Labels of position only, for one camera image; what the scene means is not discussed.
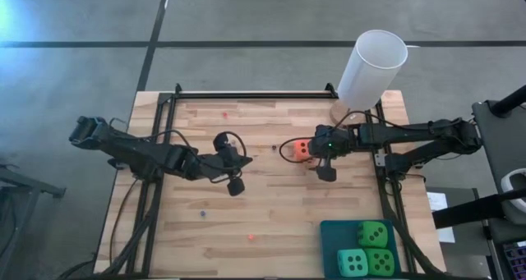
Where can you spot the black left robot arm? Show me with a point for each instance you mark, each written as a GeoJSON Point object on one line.
{"type": "Point", "coordinates": [135, 148]}

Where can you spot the white rounded object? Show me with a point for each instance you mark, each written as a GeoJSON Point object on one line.
{"type": "Point", "coordinates": [507, 185]}

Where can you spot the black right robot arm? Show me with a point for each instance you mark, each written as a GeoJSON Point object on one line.
{"type": "Point", "coordinates": [411, 134]}

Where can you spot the blue plastic tray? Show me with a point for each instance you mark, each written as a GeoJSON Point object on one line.
{"type": "Point", "coordinates": [328, 239]}

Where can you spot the black aluminium table frame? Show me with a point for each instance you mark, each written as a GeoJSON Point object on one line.
{"type": "Point", "coordinates": [246, 95]}

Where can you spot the large teal foam die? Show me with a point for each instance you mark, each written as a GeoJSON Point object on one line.
{"type": "Point", "coordinates": [352, 263]}

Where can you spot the black keyboard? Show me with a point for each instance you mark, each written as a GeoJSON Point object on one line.
{"type": "Point", "coordinates": [515, 259]}

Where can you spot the black frame clamp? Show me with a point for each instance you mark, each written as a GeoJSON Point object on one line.
{"type": "Point", "coordinates": [330, 88]}
{"type": "Point", "coordinates": [178, 88]}

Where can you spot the white shade wooden base lamp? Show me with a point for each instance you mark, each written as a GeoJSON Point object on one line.
{"type": "Point", "coordinates": [370, 74]}

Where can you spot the black metal stand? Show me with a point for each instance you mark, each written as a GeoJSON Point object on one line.
{"type": "Point", "coordinates": [33, 185]}

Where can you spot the white paper sheet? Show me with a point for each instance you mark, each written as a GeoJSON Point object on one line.
{"type": "Point", "coordinates": [437, 202]}

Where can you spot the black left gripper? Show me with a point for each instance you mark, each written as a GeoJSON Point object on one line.
{"type": "Point", "coordinates": [213, 165]}

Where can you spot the large orange foam die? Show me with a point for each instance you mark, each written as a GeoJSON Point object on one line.
{"type": "Point", "coordinates": [301, 150]}

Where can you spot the silver corner bracket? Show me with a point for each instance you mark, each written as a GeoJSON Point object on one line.
{"type": "Point", "coordinates": [379, 160]}

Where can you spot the large green foam die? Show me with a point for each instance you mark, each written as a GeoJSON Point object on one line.
{"type": "Point", "coordinates": [372, 234]}
{"type": "Point", "coordinates": [380, 262]}

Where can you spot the black side cart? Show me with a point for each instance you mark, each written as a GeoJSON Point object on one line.
{"type": "Point", "coordinates": [497, 140]}

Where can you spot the black diagonal bar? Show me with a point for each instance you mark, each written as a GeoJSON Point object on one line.
{"type": "Point", "coordinates": [485, 206]}

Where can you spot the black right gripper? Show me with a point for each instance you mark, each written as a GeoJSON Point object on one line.
{"type": "Point", "coordinates": [333, 142]}

